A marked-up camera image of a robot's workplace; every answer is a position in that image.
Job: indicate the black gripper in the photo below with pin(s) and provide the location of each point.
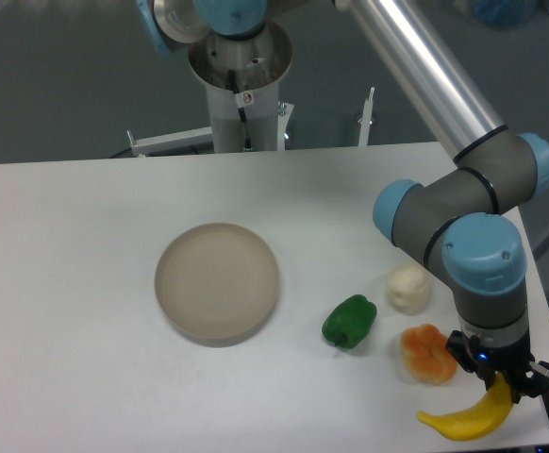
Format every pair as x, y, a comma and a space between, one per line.
515, 361

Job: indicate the yellow toy banana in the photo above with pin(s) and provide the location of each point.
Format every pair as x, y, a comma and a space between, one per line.
478, 421

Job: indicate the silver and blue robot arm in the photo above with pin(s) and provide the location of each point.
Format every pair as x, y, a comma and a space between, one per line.
455, 227

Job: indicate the orange toy peeled mandarin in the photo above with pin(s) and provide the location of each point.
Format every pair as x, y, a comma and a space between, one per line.
424, 354

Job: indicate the white toy garlic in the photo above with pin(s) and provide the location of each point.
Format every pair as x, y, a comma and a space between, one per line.
408, 287

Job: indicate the green toy bell pepper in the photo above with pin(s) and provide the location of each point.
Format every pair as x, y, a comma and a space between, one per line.
349, 323

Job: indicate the beige round plate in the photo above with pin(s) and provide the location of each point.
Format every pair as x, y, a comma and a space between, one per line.
217, 283

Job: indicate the white metal frame bracket right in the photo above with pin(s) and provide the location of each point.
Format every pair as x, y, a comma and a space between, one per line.
366, 120

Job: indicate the white metal frame bracket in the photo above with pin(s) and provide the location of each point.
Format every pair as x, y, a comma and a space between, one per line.
366, 120
170, 144

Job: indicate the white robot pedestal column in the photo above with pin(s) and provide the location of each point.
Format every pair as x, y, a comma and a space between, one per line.
242, 82

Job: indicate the white metal frame bracket left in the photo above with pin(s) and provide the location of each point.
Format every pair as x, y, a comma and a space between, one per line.
170, 144

